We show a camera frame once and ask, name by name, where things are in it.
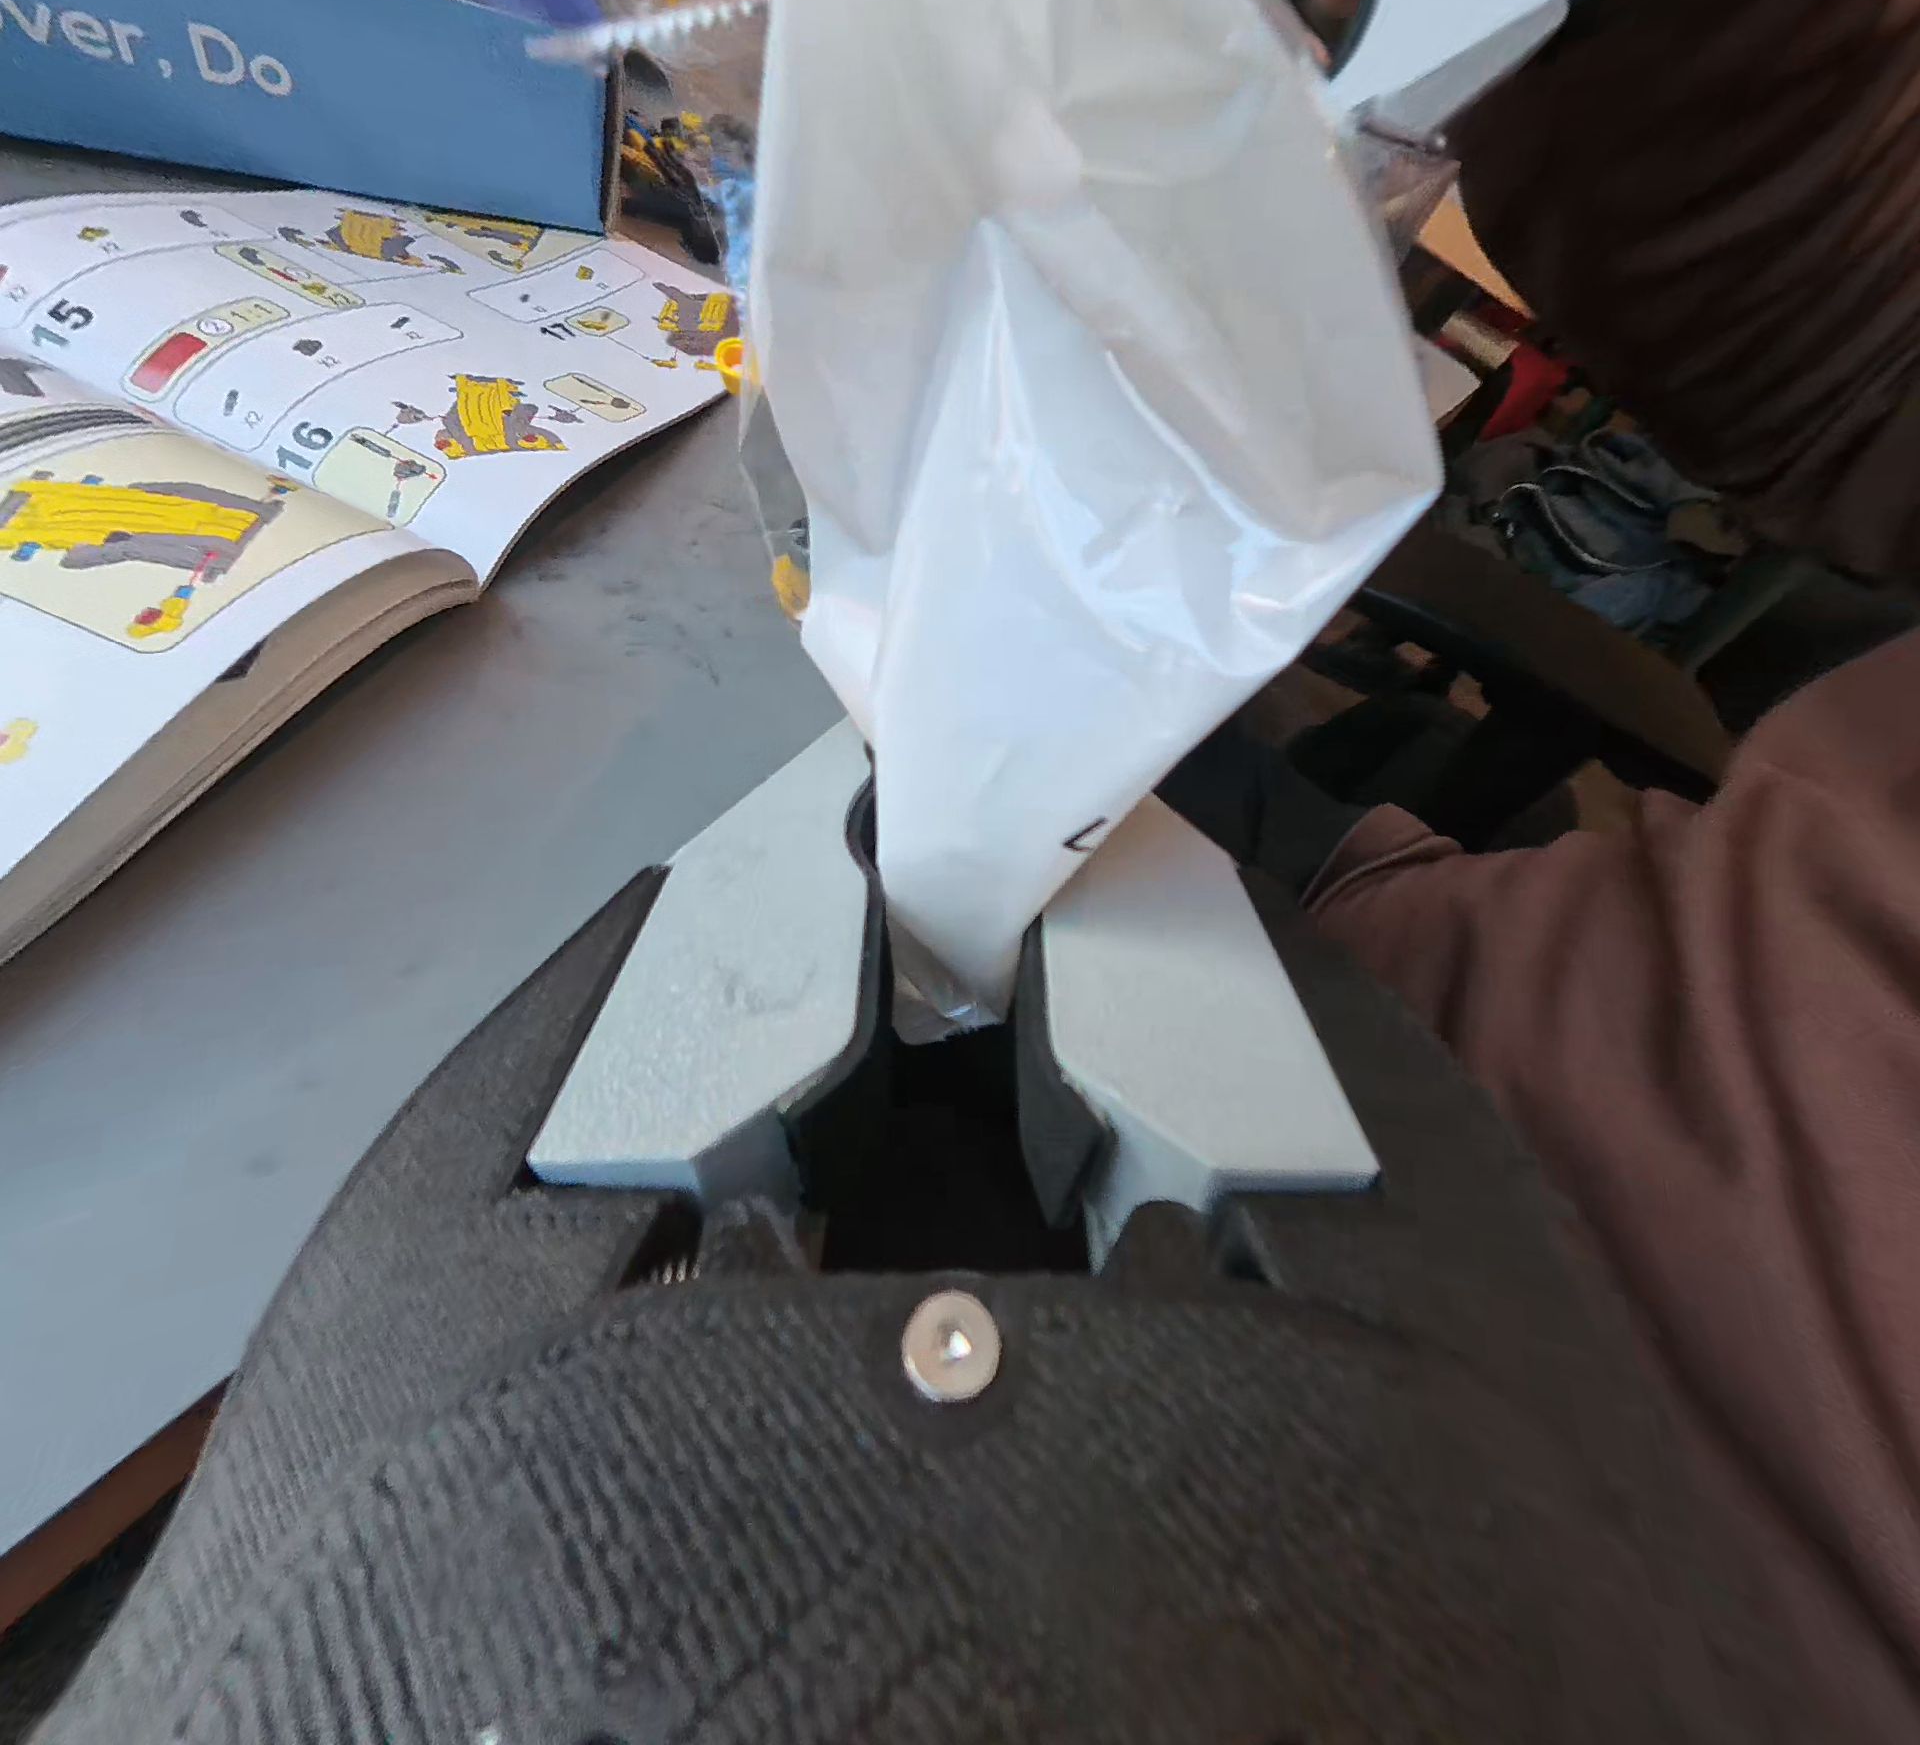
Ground blue cardboard box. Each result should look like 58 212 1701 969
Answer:
1 0 638 239

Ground black backpack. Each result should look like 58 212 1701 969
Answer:
1486 411 1747 644

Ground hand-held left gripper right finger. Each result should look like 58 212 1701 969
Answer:
1014 816 1384 1243

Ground building instruction booklet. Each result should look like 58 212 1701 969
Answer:
1 187 751 974

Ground clear bag of wheel parts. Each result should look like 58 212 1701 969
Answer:
735 0 1450 1028

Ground grey desk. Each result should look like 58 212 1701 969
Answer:
1 127 1502 1628

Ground pile of small bricks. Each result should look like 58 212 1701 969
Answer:
614 111 757 283

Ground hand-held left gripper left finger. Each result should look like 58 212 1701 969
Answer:
526 720 892 1207

